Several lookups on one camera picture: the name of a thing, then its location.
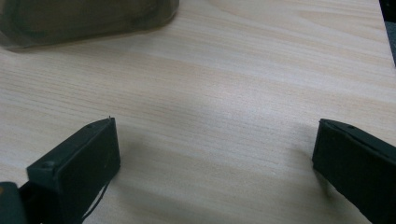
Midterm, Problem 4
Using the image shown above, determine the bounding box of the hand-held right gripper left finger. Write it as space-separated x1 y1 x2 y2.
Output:
18 117 121 224

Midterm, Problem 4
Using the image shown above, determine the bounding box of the brown transparent storage bin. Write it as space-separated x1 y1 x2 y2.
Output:
0 0 180 52

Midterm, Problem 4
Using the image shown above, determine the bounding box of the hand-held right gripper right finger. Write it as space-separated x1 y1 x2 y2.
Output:
311 118 396 224

